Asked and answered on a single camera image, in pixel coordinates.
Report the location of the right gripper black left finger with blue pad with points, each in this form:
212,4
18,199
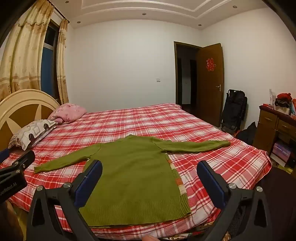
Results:
54,213

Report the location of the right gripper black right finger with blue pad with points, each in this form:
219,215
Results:
244,213

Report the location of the green knit sweater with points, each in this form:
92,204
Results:
139,184

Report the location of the red clothes pile on dresser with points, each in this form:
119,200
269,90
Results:
283,100

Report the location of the white brown patterned pillow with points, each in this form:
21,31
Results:
31,134

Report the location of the cream wooden headboard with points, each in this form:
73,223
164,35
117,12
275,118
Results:
21,108

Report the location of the black bag on floor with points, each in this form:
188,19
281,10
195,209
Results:
247,135

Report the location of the pink floral pillow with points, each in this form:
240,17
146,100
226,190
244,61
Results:
67,113

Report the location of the brown wooden dresser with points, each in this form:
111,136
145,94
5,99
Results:
275,129

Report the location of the red white plaid bed sheet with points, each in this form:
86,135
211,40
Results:
238,163

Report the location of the dark window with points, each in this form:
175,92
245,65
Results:
48,66

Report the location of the black folded stroller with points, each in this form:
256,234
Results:
234,111

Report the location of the beige curtain right panel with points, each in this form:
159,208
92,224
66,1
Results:
61,76

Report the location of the beige curtain panel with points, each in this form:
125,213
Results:
21,61
61,76

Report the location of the beige curtain left panel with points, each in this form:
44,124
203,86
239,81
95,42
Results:
21,61

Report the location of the brown wooden door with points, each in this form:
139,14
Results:
209,98

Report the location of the red paper door decoration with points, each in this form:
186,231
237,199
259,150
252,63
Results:
210,65

